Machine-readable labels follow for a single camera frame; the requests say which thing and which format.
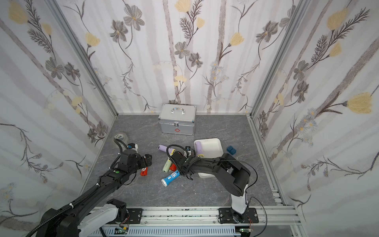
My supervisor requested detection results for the purple flashlight yellow rim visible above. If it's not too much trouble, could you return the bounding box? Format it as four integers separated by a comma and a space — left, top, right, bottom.
158, 145, 176, 155

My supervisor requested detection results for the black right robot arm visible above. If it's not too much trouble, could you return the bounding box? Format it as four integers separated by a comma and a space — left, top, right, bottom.
169, 152, 251, 215

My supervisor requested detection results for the clear packing tape roll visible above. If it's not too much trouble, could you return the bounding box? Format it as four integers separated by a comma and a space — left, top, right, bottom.
113, 132, 129, 149

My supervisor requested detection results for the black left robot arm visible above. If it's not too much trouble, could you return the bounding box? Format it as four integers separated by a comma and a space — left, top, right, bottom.
27, 149, 152, 237

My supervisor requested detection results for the white plastic tray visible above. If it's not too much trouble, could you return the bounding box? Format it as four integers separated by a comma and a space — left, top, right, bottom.
193, 138, 224, 179

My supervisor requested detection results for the aluminium frame rail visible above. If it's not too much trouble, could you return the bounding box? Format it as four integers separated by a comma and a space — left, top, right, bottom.
79, 197, 306, 237

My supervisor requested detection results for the red flashlight white head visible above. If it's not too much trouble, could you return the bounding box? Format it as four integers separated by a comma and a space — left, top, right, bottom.
140, 167, 148, 176

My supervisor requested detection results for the small blue block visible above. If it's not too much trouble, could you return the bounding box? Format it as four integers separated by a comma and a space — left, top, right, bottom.
227, 146, 236, 155

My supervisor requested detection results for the blue flashlight white head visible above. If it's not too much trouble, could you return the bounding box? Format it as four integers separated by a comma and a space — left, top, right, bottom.
161, 170, 180, 187

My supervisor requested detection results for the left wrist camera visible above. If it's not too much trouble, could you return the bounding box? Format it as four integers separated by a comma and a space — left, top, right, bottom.
127, 143, 138, 151

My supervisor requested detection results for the silver metal first-aid case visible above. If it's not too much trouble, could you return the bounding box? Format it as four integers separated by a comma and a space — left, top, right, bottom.
159, 104, 196, 135

